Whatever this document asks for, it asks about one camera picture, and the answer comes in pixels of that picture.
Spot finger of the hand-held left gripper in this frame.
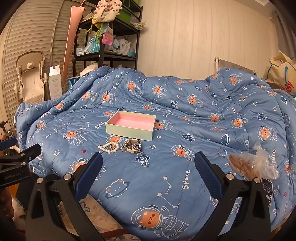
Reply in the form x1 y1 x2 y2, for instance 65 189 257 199
0 143 42 166

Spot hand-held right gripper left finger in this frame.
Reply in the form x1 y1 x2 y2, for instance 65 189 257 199
25 152 104 241

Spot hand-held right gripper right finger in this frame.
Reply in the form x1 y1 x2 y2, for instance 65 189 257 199
192 152 271 241

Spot white pearl bracelet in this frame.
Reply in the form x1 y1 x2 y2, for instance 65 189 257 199
98 142 122 154

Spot silver chain necklace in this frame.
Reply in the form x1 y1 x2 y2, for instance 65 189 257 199
126 142 139 153

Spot beige strap wrist watch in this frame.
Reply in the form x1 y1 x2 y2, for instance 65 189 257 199
121 138 144 155

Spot green box with pink lining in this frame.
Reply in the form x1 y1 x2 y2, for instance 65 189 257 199
105 110 157 141

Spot clear plastic snack bag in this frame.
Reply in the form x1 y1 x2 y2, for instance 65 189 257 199
226 142 280 181

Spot floral bed sheet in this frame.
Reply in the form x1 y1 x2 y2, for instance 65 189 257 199
58 193 139 241

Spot blue printed blanket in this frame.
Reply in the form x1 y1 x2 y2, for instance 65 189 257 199
14 65 296 241

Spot dark printed packet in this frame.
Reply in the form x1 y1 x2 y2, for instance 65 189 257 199
262 180 275 206

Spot tall white carton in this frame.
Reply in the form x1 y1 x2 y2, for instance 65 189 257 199
48 65 63 100

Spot white baby seat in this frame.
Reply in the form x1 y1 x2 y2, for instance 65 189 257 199
14 51 48 104

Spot blue package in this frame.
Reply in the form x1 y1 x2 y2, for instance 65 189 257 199
68 77 80 89

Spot black metal shelf rack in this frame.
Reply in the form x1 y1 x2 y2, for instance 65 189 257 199
73 0 143 77

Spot blue tissue packs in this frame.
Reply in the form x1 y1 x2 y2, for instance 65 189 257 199
86 37 101 54

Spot yellow shopping bag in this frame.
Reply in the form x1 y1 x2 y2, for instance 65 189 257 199
264 50 296 93

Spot white plastic basket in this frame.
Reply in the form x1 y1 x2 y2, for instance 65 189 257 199
116 39 131 56

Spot pink knit pouch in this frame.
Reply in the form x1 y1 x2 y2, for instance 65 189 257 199
102 33 113 46

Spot green storage box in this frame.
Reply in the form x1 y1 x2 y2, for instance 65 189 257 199
120 10 134 22

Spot beige plush toy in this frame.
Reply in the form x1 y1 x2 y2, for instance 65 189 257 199
91 0 123 24

